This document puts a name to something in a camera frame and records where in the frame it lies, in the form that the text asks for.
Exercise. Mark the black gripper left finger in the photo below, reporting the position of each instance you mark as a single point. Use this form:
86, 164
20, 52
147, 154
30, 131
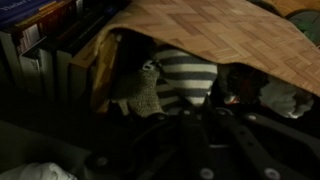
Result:
166, 148

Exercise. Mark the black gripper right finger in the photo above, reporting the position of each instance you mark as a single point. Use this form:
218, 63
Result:
272, 150

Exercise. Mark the woven basket drawer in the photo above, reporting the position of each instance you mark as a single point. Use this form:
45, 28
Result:
220, 31

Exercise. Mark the grey knit sock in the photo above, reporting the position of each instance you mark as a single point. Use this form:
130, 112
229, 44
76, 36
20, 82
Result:
136, 92

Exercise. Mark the white sock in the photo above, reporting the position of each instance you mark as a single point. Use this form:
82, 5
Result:
286, 99

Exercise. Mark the striped sock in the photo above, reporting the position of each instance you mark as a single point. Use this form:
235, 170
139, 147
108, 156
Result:
184, 80

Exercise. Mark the green pothos plant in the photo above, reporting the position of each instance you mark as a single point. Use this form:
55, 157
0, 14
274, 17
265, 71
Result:
308, 22

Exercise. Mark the blue books upper shelf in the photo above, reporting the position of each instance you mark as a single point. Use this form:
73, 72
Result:
51, 53

